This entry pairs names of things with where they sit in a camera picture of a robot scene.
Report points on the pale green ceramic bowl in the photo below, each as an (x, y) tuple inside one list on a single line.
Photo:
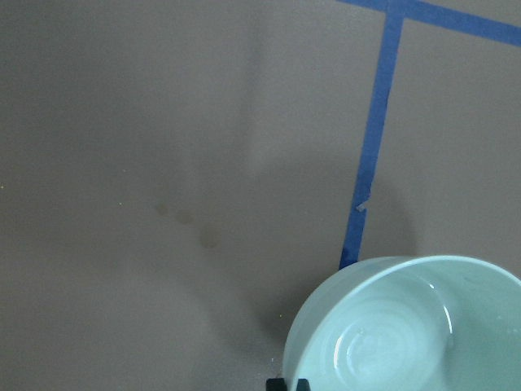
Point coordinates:
[(409, 323)]

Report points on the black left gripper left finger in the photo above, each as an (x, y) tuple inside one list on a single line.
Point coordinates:
[(275, 384)]

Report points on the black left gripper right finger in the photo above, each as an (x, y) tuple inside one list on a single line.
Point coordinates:
[(302, 385)]

